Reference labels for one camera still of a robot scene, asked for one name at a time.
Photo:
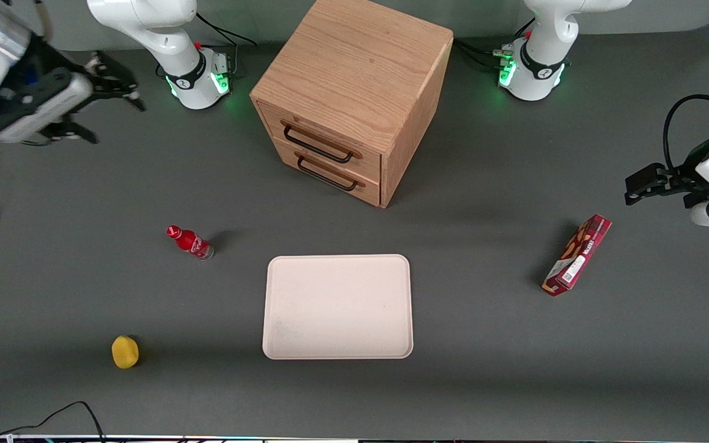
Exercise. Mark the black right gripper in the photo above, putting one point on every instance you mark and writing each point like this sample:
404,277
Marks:
53,64

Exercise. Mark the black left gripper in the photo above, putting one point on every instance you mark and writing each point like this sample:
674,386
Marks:
682,181

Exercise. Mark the wooden drawer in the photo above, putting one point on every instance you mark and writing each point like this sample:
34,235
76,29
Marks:
370,192
370,167

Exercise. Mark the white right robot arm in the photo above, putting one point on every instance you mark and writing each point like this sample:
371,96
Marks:
164,37

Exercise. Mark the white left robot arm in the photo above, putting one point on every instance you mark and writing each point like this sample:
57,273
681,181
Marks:
545,37

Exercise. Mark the wooden drawer cabinet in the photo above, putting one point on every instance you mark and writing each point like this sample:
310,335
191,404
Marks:
354,61

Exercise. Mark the red cookie box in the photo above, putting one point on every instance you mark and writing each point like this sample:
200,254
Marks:
576,258

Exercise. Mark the red soda bottle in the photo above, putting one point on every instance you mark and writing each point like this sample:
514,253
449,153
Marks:
191,243

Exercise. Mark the yellow lemon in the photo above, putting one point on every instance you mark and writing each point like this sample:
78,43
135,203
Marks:
125,352

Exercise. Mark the beige plastic tray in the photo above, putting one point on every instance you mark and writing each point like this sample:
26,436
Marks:
336,307

